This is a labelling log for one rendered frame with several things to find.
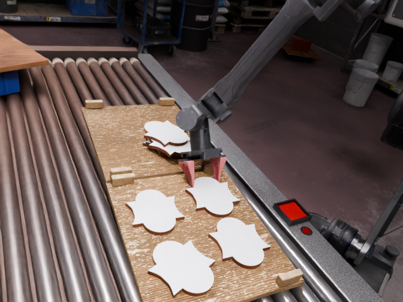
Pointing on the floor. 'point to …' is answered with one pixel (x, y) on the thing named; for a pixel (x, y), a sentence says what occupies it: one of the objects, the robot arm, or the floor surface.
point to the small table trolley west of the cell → (128, 35)
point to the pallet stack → (251, 14)
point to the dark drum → (192, 23)
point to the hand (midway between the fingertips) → (204, 182)
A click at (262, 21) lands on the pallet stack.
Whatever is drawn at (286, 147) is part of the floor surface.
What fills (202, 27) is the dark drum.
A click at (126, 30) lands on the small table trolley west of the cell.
